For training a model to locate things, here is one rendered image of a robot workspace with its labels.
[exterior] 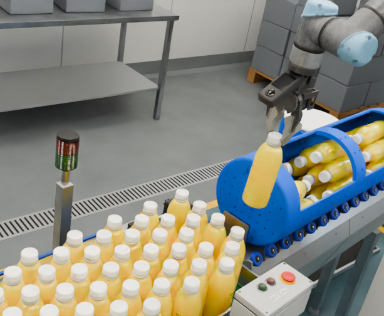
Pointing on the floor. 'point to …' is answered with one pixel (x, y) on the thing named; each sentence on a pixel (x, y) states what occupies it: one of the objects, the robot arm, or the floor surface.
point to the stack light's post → (62, 213)
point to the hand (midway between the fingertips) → (275, 137)
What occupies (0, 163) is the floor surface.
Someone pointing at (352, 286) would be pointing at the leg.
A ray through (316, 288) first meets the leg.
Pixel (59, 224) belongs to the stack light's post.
